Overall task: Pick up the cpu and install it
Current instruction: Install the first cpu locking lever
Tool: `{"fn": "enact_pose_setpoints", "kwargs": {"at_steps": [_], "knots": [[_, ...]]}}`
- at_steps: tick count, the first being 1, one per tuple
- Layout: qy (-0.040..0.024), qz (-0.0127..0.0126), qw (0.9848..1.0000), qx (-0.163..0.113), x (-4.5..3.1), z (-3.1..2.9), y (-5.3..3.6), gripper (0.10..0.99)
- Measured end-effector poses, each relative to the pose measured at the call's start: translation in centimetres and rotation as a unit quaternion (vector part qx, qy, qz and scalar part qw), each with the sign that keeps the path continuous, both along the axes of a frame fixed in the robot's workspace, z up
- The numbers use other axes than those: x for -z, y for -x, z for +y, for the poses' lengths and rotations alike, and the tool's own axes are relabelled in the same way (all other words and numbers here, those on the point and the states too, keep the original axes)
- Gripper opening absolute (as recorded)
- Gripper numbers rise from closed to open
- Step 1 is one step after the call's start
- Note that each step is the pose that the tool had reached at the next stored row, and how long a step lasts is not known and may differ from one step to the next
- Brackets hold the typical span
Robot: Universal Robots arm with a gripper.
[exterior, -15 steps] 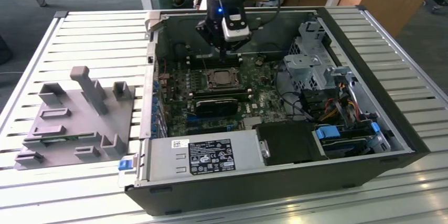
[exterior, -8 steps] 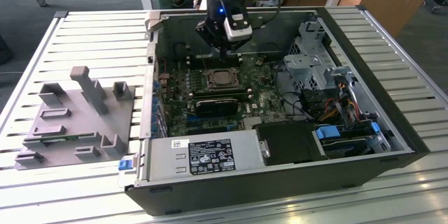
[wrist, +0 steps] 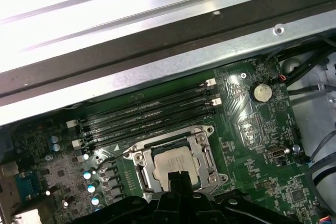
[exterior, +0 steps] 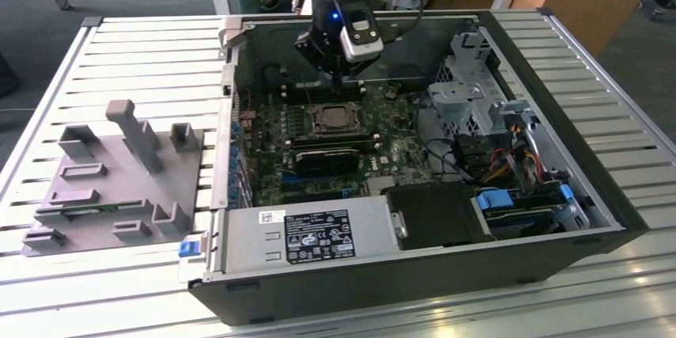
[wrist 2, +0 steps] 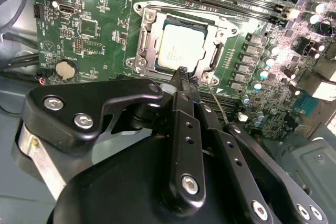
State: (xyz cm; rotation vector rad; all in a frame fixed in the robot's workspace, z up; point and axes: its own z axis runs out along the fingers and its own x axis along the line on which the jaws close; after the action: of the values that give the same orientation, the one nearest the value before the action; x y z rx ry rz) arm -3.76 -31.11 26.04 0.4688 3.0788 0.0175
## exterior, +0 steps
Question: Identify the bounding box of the silver CPU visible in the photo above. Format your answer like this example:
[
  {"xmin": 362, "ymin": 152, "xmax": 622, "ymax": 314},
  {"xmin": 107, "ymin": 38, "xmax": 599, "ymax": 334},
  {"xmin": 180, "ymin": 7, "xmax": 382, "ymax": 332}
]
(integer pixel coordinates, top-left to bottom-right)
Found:
[{"xmin": 320, "ymin": 107, "xmax": 356, "ymax": 128}]

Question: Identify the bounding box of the metal socket cover frame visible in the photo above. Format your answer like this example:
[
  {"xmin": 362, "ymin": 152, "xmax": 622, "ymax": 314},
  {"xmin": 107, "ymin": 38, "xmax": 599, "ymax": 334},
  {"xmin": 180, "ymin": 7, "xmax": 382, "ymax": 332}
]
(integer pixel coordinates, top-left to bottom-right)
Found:
[{"xmin": 311, "ymin": 103, "xmax": 367, "ymax": 134}]

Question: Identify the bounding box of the CPU socket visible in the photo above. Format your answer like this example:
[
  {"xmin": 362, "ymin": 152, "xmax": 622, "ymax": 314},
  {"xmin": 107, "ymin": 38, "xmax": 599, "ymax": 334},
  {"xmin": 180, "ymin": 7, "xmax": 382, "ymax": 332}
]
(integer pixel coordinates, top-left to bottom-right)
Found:
[{"xmin": 310, "ymin": 102, "xmax": 368, "ymax": 135}]

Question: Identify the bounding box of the black RAM slot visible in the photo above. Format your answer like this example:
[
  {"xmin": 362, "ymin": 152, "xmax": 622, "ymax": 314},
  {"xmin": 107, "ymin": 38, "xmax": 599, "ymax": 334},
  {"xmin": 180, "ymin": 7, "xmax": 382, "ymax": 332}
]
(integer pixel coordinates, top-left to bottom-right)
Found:
[
  {"xmin": 290, "ymin": 137, "xmax": 375, "ymax": 146},
  {"xmin": 287, "ymin": 89, "xmax": 367, "ymax": 97},
  {"xmin": 290, "ymin": 139, "xmax": 375, "ymax": 150},
  {"xmin": 286, "ymin": 85, "xmax": 366, "ymax": 93},
  {"xmin": 291, "ymin": 142, "xmax": 376, "ymax": 153},
  {"xmin": 288, "ymin": 134, "xmax": 374, "ymax": 143},
  {"xmin": 287, "ymin": 92, "xmax": 367, "ymax": 100}
]

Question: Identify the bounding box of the green motherboard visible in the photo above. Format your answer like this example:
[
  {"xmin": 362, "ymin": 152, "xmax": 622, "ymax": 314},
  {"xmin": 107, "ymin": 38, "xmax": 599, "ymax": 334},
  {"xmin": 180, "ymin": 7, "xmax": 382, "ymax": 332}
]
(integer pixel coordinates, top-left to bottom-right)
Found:
[{"xmin": 235, "ymin": 84, "xmax": 440, "ymax": 208}]

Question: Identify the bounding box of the black graphics card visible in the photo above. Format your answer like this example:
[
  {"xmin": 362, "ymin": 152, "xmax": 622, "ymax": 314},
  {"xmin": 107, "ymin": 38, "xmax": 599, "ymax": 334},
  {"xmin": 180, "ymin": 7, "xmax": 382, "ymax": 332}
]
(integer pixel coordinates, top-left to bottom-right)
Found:
[{"xmin": 292, "ymin": 146, "xmax": 362, "ymax": 180}]

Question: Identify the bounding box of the metal drive cage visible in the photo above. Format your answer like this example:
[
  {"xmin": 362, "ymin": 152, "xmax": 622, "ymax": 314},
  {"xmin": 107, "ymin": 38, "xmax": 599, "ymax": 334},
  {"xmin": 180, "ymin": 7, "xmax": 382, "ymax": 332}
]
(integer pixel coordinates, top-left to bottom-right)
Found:
[{"xmin": 424, "ymin": 31, "xmax": 538, "ymax": 139}]

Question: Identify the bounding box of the black fan shroud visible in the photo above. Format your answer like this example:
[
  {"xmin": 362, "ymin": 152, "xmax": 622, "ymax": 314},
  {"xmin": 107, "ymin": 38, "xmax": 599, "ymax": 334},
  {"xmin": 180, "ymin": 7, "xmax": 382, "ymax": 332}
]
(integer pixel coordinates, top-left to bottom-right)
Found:
[{"xmin": 384, "ymin": 184, "xmax": 498, "ymax": 253}]

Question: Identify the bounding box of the blue disk carrier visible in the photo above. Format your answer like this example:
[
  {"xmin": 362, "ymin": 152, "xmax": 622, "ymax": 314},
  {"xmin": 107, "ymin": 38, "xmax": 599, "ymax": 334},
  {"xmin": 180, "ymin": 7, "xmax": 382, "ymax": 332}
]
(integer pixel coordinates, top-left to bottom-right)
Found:
[{"xmin": 475, "ymin": 189, "xmax": 516, "ymax": 211}]

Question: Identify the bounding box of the silver power supply unit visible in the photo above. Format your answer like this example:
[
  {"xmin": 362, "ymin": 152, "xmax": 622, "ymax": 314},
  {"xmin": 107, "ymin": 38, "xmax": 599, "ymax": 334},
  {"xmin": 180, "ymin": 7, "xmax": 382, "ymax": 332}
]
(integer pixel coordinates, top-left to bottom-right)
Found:
[{"xmin": 203, "ymin": 194, "xmax": 404, "ymax": 283}]

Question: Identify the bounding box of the grey parts rack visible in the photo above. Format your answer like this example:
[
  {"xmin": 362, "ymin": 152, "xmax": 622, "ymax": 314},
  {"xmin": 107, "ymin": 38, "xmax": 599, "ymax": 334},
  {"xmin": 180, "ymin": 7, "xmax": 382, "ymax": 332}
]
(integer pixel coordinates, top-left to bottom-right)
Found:
[{"xmin": 19, "ymin": 99, "xmax": 207, "ymax": 258}]

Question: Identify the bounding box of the blue case side latch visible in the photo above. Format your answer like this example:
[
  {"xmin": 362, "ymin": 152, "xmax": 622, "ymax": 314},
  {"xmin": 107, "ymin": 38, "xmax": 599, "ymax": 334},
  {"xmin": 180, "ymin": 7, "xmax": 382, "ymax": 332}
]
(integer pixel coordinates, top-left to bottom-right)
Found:
[{"xmin": 179, "ymin": 234, "xmax": 206, "ymax": 258}]

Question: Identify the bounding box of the black disk drive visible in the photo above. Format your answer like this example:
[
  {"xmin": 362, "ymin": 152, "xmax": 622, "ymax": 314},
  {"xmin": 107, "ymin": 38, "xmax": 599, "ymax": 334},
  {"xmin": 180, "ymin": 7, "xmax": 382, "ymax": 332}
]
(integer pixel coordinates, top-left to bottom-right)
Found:
[{"xmin": 483, "ymin": 195, "xmax": 564, "ymax": 238}]

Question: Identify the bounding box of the green RAM stick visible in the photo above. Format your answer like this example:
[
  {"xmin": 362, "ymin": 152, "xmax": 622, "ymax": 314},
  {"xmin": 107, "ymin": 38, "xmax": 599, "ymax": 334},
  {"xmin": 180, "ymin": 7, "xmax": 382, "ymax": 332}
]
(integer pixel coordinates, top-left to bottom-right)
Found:
[{"xmin": 63, "ymin": 203, "xmax": 120, "ymax": 215}]

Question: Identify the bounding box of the black PC case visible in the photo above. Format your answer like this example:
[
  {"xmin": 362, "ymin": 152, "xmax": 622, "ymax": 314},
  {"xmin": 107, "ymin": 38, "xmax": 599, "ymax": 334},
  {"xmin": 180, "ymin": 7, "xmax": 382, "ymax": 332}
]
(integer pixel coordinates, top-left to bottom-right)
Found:
[{"xmin": 187, "ymin": 7, "xmax": 652, "ymax": 327}]

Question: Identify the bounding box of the beige case latch handle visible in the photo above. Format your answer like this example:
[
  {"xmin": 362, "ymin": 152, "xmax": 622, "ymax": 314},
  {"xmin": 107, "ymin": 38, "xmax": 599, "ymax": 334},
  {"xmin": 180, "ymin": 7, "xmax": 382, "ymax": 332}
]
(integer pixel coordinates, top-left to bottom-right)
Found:
[{"xmin": 216, "ymin": 15, "xmax": 251, "ymax": 63}]

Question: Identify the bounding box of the coloured power wire bundle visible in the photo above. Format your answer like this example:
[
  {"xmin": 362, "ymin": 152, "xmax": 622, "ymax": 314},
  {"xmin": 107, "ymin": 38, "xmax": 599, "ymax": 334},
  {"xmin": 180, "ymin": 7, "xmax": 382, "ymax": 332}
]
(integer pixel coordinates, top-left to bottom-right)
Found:
[{"xmin": 488, "ymin": 146, "xmax": 546, "ymax": 183}]

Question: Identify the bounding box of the silver shroud handle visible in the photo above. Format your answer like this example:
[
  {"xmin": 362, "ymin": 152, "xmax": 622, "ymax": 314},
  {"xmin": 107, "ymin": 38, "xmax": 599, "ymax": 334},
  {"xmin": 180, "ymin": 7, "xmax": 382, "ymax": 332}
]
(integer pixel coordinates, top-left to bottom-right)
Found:
[{"xmin": 391, "ymin": 213, "xmax": 411, "ymax": 238}]

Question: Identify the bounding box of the grey flat ribbon cable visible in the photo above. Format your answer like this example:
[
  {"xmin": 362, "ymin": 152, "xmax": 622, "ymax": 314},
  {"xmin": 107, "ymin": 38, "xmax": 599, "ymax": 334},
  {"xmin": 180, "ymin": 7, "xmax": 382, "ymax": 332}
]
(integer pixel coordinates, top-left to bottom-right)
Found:
[{"xmin": 504, "ymin": 114, "xmax": 551, "ymax": 196}]

